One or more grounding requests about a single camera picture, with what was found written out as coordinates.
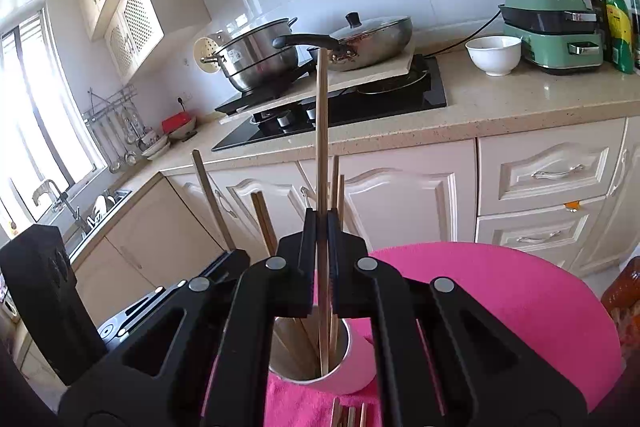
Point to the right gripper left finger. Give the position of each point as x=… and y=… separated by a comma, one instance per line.
x=198, y=354

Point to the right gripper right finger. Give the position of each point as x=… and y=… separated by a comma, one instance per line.
x=442, y=358

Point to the kitchen sink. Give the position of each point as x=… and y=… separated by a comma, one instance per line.
x=103, y=207

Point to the chrome faucet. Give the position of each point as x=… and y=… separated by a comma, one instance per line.
x=60, y=198

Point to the pink round tablecloth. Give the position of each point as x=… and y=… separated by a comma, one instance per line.
x=551, y=311

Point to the pink cup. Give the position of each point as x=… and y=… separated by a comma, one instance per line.
x=295, y=361

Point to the window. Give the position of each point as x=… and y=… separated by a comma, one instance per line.
x=43, y=136

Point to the amber oil jug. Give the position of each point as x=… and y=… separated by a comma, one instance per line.
x=621, y=300

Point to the stacked white dishes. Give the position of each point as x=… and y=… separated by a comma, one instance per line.
x=152, y=143

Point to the lower base cabinets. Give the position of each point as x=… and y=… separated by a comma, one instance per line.
x=568, y=195

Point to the red lid container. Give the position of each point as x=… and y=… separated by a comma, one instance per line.
x=174, y=122

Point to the black gas hob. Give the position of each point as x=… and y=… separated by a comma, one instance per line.
x=418, y=90

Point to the beige stone board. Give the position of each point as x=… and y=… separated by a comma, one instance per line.
x=306, y=86

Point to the steel stock pot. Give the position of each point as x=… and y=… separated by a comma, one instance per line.
x=249, y=61

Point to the white ceramic bowl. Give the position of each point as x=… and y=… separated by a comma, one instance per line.
x=496, y=56

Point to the wok with glass lid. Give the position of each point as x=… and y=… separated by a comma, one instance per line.
x=362, y=43

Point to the green electric grill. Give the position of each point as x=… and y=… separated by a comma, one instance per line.
x=559, y=36

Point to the green yellow oil bottle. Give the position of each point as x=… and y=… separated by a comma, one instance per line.
x=621, y=35

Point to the dark olive oil bottle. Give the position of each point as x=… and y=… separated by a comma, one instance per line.
x=599, y=7

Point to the wall utensil rack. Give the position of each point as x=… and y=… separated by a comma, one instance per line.
x=116, y=128

